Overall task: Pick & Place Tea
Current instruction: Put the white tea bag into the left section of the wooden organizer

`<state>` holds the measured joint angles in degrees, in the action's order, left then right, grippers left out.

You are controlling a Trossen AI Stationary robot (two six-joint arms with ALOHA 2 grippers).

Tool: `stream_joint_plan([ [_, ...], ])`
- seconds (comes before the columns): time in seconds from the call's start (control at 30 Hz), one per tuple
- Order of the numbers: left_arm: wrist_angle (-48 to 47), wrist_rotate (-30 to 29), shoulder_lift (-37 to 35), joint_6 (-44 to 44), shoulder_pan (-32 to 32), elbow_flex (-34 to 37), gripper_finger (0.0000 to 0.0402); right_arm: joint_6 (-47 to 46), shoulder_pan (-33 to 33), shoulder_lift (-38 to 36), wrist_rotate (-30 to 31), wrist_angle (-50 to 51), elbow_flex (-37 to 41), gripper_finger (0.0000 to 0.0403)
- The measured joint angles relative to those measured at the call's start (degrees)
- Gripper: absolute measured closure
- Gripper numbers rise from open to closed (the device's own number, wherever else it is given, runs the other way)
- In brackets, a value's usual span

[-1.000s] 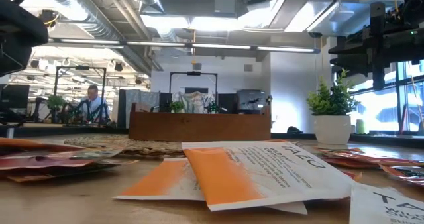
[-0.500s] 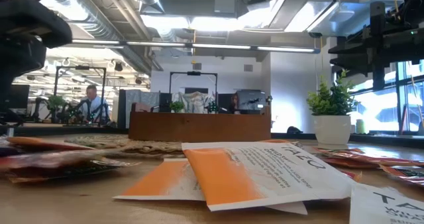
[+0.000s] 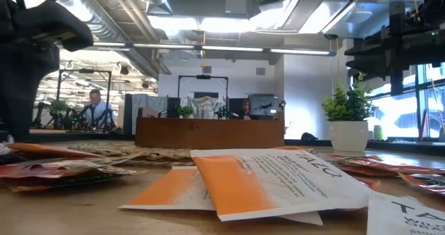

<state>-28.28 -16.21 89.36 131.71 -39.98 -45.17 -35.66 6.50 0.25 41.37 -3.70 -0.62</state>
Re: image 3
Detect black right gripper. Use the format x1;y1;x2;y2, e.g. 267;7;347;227
345;1;445;97

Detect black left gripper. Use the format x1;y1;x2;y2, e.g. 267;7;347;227
13;0;94;52

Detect dark purple tea packet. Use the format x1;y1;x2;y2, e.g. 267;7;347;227
0;151;22;166

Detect brown wooden tea box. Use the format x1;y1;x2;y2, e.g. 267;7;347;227
134;108;285;149

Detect green plant in white pot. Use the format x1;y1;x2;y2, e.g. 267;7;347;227
321;72;378;153

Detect small background plant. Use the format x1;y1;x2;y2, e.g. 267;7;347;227
177;105;195;120
49;99;70;130

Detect person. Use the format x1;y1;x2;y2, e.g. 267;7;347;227
81;88;116;130
238;98;253;120

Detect grey partition screen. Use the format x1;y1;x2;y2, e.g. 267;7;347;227
123;93;168;136

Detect long ceiling light bar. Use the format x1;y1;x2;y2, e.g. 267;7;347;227
92;42;337;57

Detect black background monitor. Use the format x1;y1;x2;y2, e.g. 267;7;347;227
166;97;181;119
228;97;250;120

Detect round woven placemat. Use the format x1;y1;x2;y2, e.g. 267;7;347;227
67;140;195;167

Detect beige draped cloth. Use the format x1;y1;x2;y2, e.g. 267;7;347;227
180;95;227;120

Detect black background rig frame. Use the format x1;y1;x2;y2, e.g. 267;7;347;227
177;74;229;120
56;67;113;131

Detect black aluminium table frame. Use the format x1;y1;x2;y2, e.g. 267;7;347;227
27;131;445;156

